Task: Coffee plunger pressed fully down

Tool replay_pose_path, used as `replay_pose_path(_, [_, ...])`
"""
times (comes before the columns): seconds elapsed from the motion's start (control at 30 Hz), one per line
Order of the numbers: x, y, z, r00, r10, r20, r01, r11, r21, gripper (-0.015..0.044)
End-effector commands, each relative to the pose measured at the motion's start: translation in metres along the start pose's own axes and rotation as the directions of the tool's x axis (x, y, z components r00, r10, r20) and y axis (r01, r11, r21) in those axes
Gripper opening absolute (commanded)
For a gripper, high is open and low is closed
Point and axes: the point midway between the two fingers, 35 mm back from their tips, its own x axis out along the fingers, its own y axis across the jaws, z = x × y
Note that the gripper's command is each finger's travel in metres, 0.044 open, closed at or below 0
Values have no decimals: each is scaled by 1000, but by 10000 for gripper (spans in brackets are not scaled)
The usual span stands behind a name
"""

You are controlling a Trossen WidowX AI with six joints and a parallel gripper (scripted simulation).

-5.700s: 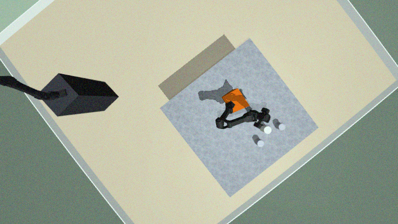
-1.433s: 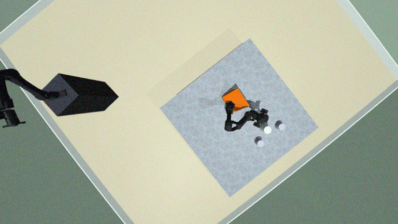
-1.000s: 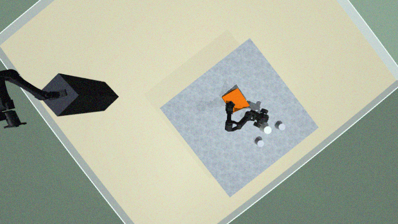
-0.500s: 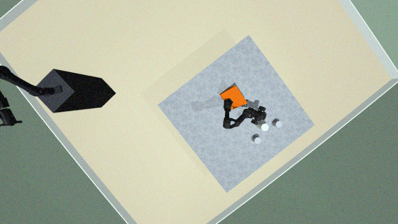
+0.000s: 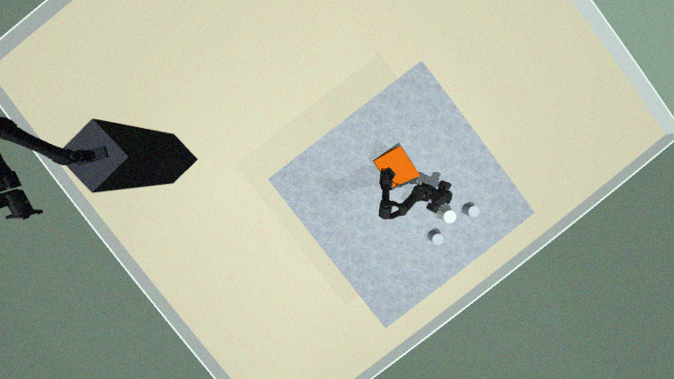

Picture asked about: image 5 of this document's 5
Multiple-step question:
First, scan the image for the white cylinder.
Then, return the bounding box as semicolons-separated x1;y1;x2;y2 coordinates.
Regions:
436;208;456;224

